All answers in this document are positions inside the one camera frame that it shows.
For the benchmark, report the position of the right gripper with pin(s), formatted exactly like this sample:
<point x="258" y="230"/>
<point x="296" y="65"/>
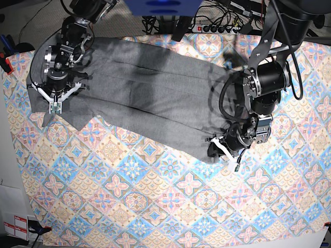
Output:
<point x="55" y="83"/>

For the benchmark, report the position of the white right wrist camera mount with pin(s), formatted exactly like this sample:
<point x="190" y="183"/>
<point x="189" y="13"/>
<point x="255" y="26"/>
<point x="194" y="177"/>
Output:
<point x="55" y="106"/>

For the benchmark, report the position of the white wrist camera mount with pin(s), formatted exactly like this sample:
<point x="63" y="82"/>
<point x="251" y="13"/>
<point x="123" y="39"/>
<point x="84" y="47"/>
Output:
<point x="234" y="157"/>
<point x="55" y="106"/>

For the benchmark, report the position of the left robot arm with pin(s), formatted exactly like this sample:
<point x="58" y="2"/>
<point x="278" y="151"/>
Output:
<point x="266" y="74"/>

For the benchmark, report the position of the red clamp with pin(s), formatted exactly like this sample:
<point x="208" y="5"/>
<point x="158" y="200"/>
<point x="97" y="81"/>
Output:
<point x="5" y="64"/>

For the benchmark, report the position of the white power strip red switch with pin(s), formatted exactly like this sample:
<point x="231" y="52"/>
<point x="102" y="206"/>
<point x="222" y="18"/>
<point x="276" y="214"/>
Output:
<point x="214" y="29"/>

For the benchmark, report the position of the white box red labels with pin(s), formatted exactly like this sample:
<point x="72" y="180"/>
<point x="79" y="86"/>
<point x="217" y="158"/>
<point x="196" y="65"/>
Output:
<point x="14" y="212"/>

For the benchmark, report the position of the blue box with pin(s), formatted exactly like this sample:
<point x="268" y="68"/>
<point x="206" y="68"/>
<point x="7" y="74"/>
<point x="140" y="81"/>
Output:
<point x="163" y="7"/>

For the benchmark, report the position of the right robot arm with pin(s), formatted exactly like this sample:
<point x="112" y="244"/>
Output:
<point x="60" y="59"/>

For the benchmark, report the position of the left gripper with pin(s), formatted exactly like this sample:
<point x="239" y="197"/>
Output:
<point x="236" y="138"/>

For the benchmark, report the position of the colourful patterned tablecloth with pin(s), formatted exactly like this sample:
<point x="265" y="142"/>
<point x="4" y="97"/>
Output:
<point x="105" y="186"/>

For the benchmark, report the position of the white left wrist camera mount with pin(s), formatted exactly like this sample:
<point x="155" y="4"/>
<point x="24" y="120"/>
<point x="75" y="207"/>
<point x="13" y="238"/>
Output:
<point x="234" y="157"/>

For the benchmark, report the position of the grey T-shirt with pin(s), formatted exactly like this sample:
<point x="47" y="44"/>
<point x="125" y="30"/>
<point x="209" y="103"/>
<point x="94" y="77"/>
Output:
<point x="152" y="91"/>

